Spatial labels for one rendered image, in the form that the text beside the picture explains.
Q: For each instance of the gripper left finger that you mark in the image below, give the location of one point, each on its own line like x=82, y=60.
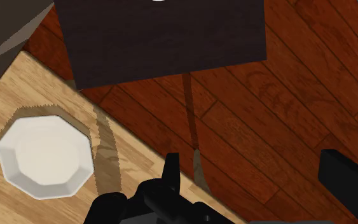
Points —
x=154, y=204

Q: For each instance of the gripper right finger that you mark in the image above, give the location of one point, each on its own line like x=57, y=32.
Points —
x=349, y=183

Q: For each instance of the white octagonal bowl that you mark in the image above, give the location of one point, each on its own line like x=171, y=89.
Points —
x=45, y=155

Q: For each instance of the dark robot stand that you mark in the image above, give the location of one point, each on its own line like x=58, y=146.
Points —
x=163, y=40

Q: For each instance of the light wooden table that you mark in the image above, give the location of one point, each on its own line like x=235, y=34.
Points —
x=36, y=83

